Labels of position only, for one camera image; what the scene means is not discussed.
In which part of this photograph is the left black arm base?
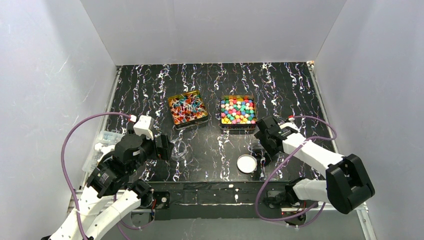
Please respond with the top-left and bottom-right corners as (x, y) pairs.
(145, 191), (171, 210)

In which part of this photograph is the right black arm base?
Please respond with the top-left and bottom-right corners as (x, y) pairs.
(262, 190), (307, 217)

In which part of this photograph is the clear plastic box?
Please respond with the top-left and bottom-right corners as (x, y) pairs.
(82, 130), (124, 173)

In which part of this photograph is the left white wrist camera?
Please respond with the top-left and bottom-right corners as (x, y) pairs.
(133, 115), (154, 140)

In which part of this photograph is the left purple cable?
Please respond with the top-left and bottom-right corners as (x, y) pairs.
(60, 111), (157, 240)

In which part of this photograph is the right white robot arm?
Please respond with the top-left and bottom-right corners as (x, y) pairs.
(254, 116), (376, 214)

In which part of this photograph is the tin tray of lollipops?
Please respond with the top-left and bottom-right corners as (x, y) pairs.
(168, 90), (210, 130)

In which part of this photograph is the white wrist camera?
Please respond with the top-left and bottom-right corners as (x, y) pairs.
(133, 115), (154, 140)
(279, 115), (299, 133)

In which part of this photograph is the white round jar lid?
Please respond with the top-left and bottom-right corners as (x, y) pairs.
(236, 154), (257, 174)

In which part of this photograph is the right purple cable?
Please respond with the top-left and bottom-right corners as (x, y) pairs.
(254, 115), (338, 229)

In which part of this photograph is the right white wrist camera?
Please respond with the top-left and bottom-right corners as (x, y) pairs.
(279, 115), (299, 133)

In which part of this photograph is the purple cable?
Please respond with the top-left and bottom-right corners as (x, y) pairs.
(254, 115), (338, 229)
(60, 111), (157, 240)

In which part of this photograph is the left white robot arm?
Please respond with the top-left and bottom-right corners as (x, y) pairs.
(45, 133), (175, 240)

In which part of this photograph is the clear plastic jar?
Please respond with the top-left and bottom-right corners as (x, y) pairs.
(171, 139), (188, 162)

